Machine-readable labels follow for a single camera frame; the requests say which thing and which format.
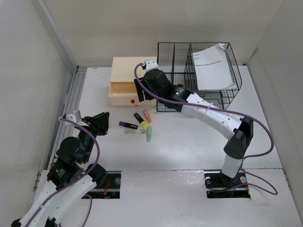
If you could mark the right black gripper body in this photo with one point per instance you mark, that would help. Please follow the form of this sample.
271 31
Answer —
144 82

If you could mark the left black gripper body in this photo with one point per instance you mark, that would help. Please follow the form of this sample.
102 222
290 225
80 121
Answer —
91 126

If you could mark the white instruction booklet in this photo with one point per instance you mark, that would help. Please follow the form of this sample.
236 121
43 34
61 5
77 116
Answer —
212 69

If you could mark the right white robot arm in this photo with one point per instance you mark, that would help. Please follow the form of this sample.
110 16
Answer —
238 131

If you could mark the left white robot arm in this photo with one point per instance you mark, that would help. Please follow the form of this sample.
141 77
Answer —
66 181

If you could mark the beige wooden drawer cabinet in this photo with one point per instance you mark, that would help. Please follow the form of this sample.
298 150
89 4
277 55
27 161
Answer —
123 68

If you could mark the purple black highlighter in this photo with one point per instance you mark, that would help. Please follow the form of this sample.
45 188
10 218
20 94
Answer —
128 125

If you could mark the orange highlighter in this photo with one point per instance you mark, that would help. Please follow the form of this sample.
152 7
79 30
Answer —
147 116

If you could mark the yellow black highlighter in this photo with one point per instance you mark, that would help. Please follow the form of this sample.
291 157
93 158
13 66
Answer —
142 122

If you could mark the green highlighter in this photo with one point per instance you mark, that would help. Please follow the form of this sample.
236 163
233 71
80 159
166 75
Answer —
149 134

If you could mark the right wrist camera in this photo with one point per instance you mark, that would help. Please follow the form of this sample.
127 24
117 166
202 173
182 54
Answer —
150 64

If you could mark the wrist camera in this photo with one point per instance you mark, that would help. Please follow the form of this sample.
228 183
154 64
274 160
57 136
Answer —
150 64
73 115

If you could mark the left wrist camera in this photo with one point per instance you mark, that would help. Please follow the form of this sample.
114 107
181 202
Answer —
73 115

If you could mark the black wire mesh organizer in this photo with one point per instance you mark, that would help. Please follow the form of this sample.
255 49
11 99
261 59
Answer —
176 60

